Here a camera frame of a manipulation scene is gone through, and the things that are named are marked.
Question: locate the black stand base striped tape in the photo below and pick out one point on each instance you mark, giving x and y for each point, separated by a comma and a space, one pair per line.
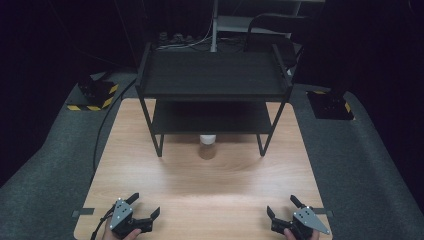
95, 91
330, 106

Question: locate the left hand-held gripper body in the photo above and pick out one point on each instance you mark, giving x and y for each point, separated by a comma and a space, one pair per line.
121, 215

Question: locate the black chair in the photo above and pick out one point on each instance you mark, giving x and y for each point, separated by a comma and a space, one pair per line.
266, 40

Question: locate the person's left hand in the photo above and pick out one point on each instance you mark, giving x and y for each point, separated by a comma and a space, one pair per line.
107, 234

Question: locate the grey tape strip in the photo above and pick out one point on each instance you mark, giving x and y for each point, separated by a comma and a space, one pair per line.
83, 212
325, 211

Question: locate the white metal shelf stand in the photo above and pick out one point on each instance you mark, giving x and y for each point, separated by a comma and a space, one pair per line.
233, 24

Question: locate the person's right hand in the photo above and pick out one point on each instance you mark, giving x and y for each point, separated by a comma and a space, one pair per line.
289, 236

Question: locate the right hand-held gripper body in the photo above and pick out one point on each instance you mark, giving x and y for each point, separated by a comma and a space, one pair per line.
306, 218

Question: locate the black two-tier shelf rack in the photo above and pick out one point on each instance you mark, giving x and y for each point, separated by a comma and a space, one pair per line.
213, 75

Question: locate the black power strip with plugs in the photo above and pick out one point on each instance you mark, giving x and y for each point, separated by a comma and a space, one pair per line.
175, 38

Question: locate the clear bottle with white cap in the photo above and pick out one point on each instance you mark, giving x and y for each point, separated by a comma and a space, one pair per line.
207, 150

